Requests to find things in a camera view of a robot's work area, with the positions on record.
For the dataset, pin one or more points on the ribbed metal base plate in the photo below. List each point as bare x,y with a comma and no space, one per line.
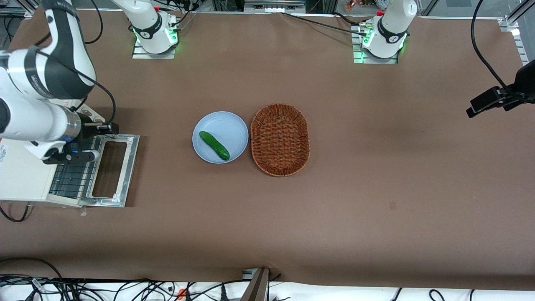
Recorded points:
142,54
358,58

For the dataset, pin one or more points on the white toaster oven body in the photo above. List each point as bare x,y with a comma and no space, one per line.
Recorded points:
21,175

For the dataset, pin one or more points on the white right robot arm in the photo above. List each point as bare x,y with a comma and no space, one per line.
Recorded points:
42,119

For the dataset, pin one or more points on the aluminium profile post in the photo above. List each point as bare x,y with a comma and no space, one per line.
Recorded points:
256,284

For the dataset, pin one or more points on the light blue round plate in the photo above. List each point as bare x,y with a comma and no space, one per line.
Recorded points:
228,125

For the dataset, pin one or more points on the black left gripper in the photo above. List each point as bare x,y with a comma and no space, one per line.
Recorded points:
512,93

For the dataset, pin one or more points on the beige oven knob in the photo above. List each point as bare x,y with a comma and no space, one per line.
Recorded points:
86,112

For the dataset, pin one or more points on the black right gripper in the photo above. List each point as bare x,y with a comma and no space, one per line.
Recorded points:
88,127

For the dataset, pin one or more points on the brown wicker basket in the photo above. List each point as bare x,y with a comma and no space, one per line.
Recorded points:
280,140

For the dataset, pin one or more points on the aluminium frame rail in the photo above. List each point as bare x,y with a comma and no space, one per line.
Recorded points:
516,33

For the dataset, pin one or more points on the green cucumber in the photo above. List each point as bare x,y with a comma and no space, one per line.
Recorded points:
214,145

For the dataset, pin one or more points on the metal oven rack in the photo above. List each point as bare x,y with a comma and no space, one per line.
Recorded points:
75,184

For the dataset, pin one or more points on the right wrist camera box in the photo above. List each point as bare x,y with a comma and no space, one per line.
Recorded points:
69,157

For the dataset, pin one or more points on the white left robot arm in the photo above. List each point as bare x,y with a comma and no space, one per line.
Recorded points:
391,25

